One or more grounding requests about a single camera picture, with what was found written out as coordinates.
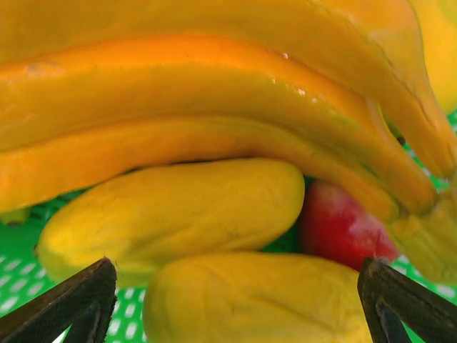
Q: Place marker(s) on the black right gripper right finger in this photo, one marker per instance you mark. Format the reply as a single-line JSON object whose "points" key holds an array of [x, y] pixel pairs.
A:
{"points": [[410, 307]]}

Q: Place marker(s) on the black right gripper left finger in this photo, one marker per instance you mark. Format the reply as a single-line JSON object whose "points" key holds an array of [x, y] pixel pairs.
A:
{"points": [[71, 307]]}

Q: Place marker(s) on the green plastic basket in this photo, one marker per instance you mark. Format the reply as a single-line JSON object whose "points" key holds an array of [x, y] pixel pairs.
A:
{"points": [[21, 286]]}

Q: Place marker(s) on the red yellow fake peach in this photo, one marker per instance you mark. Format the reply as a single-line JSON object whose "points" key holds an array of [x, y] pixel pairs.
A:
{"points": [[335, 228]]}

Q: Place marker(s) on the orange fake banana bunch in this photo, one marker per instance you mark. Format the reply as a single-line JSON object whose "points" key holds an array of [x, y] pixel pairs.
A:
{"points": [[178, 89]]}

